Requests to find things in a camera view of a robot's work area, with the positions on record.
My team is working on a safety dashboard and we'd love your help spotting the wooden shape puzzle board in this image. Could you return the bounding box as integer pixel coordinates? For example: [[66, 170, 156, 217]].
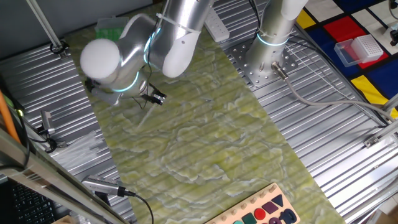
[[203, 182, 302, 224]]

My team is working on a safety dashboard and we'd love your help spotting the black pole clamp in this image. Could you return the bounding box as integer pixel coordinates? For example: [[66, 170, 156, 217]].
[[49, 39, 70, 60]]

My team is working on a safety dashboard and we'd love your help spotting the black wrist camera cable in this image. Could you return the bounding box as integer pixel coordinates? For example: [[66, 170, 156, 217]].
[[83, 77, 96, 93]]

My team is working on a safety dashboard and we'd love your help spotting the large clear pipette tip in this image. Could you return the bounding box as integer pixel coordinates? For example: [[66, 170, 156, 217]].
[[136, 104, 159, 131]]

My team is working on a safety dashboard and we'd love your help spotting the small silver camera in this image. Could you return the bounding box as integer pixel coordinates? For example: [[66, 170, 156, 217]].
[[39, 110, 57, 136]]

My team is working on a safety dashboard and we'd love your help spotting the silver camera with grille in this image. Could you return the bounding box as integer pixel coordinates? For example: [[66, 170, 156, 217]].
[[80, 174, 137, 198]]

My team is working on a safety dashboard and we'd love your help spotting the orange tube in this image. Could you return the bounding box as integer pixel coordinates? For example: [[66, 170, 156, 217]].
[[0, 90, 22, 144]]

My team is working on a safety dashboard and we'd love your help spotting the thin metal pole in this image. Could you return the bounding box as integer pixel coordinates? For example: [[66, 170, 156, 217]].
[[25, 0, 65, 50]]

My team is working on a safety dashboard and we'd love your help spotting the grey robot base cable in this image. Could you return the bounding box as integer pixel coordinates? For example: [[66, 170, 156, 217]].
[[271, 61, 396, 123]]

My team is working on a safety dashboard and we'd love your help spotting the small black device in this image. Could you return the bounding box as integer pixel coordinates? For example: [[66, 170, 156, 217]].
[[388, 26, 398, 47]]

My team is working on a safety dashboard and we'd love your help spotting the clear pipette tip pile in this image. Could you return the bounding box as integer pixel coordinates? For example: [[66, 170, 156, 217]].
[[49, 129, 106, 171]]

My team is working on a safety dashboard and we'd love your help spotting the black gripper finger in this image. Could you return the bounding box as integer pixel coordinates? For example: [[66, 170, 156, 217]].
[[148, 82, 167, 96], [141, 94, 166, 106]]

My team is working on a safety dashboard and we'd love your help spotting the colourful checkered cloth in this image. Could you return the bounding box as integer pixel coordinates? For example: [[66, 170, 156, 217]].
[[295, 0, 398, 119]]

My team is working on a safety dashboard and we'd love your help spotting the clear plastic box lid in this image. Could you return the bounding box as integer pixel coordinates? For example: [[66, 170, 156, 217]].
[[333, 38, 363, 68]]

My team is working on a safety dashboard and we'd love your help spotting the white power strip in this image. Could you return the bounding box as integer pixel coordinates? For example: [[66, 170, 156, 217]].
[[203, 6, 231, 44]]

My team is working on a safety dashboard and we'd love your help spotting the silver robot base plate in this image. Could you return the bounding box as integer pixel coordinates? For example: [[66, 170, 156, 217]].
[[228, 37, 300, 88]]

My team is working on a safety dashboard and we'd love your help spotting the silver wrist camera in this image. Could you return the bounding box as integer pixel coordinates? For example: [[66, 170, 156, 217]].
[[89, 85, 123, 106]]

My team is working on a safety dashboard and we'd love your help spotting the tan cardboard box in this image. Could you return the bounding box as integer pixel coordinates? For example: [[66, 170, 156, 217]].
[[51, 214, 77, 224]]

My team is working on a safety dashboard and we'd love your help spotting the black keyboard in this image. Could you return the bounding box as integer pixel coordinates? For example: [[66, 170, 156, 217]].
[[9, 182, 58, 224]]

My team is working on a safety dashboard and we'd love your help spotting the aluminium frame beam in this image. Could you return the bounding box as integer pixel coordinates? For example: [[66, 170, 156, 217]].
[[0, 127, 130, 224]]

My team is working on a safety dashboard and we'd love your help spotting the green pipette tip holder box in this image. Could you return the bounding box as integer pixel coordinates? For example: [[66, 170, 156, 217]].
[[94, 16, 131, 43]]

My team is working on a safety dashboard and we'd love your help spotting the aluminium profile bar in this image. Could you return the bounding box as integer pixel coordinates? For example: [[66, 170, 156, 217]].
[[363, 93, 398, 149]]

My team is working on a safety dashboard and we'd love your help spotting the white small tip box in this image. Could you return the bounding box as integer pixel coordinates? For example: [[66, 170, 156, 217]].
[[350, 34, 384, 64]]

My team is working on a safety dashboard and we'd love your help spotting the green marble pattern mat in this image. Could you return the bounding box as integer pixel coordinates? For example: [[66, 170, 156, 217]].
[[63, 1, 348, 224]]

